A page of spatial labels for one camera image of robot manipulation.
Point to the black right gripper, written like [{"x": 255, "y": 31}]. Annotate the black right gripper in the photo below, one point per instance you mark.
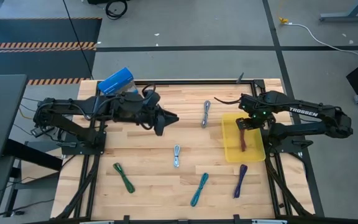
[{"x": 263, "y": 113}]

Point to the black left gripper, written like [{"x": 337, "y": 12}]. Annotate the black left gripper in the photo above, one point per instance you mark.
[{"x": 158, "y": 124}]

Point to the yellow translucent plastic tray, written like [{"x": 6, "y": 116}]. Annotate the yellow translucent plastic tray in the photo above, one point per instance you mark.
[{"x": 253, "y": 149}]

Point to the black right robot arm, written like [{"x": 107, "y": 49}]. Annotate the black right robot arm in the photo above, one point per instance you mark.
[{"x": 303, "y": 112}]

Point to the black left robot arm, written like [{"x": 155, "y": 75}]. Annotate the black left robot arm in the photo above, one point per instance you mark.
[{"x": 61, "y": 104}]

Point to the blue DualShock 4 box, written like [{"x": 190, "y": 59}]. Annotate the blue DualShock 4 box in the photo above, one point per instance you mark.
[{"x": 115, "y": 81}]

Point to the yellow plug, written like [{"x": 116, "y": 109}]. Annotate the yellow plug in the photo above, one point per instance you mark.
[{"x": 283, "y": 20}]

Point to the grey metal desk leg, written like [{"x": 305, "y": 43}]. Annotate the grey metal desk leg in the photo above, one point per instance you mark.
[{"x": 346, "y": 15}]

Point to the black hazard-striped floor mat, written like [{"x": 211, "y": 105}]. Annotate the black hazard-striped floor mat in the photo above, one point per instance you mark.
[{"x": 42, "y": 31}]

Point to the grey desk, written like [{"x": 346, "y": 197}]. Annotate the grey desk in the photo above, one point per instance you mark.
[{"x": 2, "y": 109}]

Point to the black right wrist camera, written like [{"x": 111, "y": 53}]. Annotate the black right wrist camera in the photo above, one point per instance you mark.
[{"x": 246, "y": 102}]

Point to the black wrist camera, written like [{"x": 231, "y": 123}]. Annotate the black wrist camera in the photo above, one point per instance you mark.
[
  {"x": 246, "y": 102},
  {"x": 153, "y": 98}
]

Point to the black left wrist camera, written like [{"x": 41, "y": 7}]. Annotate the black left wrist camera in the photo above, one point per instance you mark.
[{"x": 153, "y": 98}]

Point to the black aluminium rig frame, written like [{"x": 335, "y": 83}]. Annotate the black aluminium rig frame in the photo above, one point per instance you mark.
[{"x": 197, "y": 82}]

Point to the black desk leg frame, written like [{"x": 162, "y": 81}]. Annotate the black desk leg frame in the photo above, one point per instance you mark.
[{"x": 33, "y": 154}]

